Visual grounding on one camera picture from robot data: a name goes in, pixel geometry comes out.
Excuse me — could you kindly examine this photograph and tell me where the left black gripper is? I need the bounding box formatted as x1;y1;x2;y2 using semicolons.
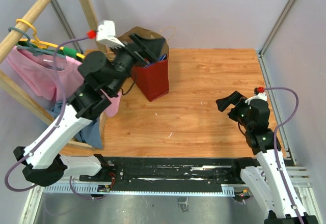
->
106;32;165;96

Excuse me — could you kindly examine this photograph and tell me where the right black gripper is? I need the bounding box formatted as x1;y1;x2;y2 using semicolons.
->
216;91;252;130

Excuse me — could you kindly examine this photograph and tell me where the blue Doritos chip bag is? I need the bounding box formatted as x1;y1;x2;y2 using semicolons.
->
158;53;168;62

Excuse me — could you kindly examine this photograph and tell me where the red paper bag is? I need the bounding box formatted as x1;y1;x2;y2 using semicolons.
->
97;26;176;102

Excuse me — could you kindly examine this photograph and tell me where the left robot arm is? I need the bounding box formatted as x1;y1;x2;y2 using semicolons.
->
14;34;166;187

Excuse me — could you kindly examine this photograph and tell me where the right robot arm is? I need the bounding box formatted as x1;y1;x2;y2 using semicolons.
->
216;88;318;223

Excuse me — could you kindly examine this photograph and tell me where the green hanger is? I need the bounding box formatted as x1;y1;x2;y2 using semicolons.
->
8;26;78;58

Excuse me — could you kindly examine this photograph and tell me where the pink t-shirt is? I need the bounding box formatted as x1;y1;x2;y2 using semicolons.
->
6;45;122;119

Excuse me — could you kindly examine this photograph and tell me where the blue cloth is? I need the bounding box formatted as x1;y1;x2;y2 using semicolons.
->
47;100;103;149

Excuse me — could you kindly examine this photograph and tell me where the wooden clothes rack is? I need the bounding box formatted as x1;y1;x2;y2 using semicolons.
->
0;0;107;151

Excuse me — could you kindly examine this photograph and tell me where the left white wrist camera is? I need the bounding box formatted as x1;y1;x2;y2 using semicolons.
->
96;20;125;48

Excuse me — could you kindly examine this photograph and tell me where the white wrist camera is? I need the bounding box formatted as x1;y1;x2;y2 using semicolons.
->
96;20;125;48
245;87;267;104

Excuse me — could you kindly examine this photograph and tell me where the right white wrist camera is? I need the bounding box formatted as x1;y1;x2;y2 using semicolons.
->
245;87;267;104

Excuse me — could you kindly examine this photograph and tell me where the aluminium frame post right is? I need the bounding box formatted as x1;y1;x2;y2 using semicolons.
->
258;0;311;57

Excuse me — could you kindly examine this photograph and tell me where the aluminium frame post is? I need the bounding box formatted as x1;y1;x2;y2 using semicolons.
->
258;0;311;57
50;0;76;39

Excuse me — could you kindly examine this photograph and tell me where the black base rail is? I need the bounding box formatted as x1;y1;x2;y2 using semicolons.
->
40;155;314;197

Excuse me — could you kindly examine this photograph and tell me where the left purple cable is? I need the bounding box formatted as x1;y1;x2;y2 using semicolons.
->
5;36;107;201

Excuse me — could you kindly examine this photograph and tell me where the purple cable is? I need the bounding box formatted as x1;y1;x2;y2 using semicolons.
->
263;86;306;224
5;36;107;201

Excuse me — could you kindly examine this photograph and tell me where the aluminium frame post left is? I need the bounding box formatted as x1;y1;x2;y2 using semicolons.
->
50;0;76;39

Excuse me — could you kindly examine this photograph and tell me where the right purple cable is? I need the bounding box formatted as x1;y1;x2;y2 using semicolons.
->
263;86;306;224

